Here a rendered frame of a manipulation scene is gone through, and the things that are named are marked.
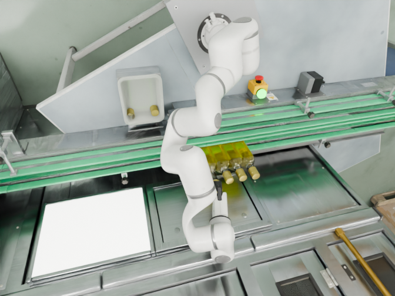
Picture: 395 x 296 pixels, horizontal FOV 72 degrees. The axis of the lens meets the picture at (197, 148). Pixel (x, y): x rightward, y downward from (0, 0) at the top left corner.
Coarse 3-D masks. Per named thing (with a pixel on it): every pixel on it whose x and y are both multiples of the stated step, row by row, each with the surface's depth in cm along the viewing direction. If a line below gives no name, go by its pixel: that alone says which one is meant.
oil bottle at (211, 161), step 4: (200, 148) 120; (204, 148) 120; (208, 148) 120; (204, 152) 118; (208, 152) 118; (208, 156) 116; (212, 156) 116; (208, 160) 114; (212, 160) 114; (212, 164) 112; (212, 168) 111
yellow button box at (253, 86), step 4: (252, 80) 128; (256, 80) 127; (260, 80) 128; (248, 84) 130; (252, 84) 125; (256, 84) 125; (260, 84) 125; (264, 84) 125; (248, 88) 130; (252, 88) 126; (256, 88) 124; (264, 88) 125; (248, 92) 131; (252, 92) 127; (252, 96) 127; (256, 96) 127
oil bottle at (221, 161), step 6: (210, 150) 119; (216, 150) 119; (222, 150) 119; (216, 156) 116; (222, 156) 116; (216, 162) 113; (222, 162) 113; (228, 162) 113; (216, 168) 115; (222, 168) 112; (228, 168) 114
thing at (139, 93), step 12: (120, 84) 105; (132, 84) 113; (144, 84) 115; (156, 84) 115; (120, 96) 108; (132, 96) 117; (144, 96) 118; (156, 96) 120; (132, 108) 121; (144, 108) 122; (132, 120) 118; (144, 120) 119; (156, 120) 120
